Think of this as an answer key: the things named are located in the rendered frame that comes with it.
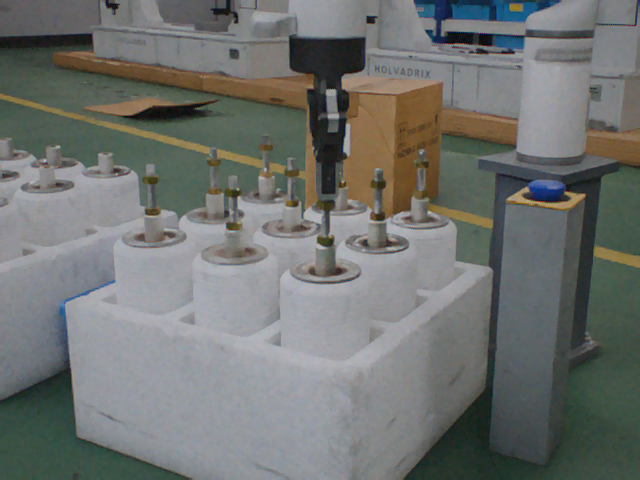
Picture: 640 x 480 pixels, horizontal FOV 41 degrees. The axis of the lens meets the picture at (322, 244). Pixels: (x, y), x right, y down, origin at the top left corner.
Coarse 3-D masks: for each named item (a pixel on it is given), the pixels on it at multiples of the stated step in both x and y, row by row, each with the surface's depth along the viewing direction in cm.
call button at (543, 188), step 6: (540, 180) 96; (546, 180) 96; (552, 180) 96; (528, 186) 95; (534, 186) 94; (540, 186) 94; (546, 186) 94; (552, 186) 94; (558, 186) 94; (564, 186) 94; (534, 192) 94; (540, 192) 94; (546, 192) 93; (552, 192) 93; (558, 192) 93; (564, 192) 94; (540, 198) 94; (546, 198) 94; (552, 198) 94
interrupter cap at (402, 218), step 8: (392, 216) 110; (400, 216) 110; (408, 216) 111; (432, 216) 111; (440, 216) 110; (400, 224) 107; (408, 224) 106; (416, 224) 107; (424, 224) 107; (432, 224) 107; (440, 224) 106
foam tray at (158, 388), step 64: (128, 320) 96; (192, 320) 99; (448, 320) 102; (128, 384) 99; (192, 384) 93; (256, 384) 89; (320, 384) 84; (384, 384) 89; (448, 384) 106; (128, 448) 102; (192, 448) 96; (256, 448) 91; (320, 448) 86; (384, 448) 91
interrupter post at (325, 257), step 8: (320, 248) 88; (328, 248) 88; (336, 248) 89; (320, 256) 89; (328, 256) 88; (336, 256) 89; (320, 264) 89; (328, 264) 89; (320, 272) 89; (328, 272) 89
